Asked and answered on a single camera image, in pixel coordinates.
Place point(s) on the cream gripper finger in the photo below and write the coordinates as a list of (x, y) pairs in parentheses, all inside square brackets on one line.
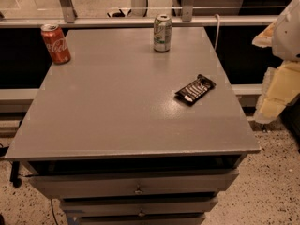
[(264, 39), (280, 86)]

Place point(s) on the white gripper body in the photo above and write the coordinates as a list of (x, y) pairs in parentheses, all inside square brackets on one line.
[(287, 37)]

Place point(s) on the black rxbar chocolate wrapper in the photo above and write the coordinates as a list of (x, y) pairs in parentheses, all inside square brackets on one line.
[(195, 90)]

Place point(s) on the green white soda can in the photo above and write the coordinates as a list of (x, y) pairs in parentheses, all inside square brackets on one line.
[(162, 33)]

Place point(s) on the grey drawer cabinet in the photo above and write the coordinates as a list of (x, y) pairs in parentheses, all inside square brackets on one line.
[(107, 136)]

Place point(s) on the red coca-cola can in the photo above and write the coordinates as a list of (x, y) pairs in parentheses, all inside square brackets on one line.
[(56, 43)]

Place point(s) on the metal railing frame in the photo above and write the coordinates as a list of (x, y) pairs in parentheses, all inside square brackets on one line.
[(111, 13)]

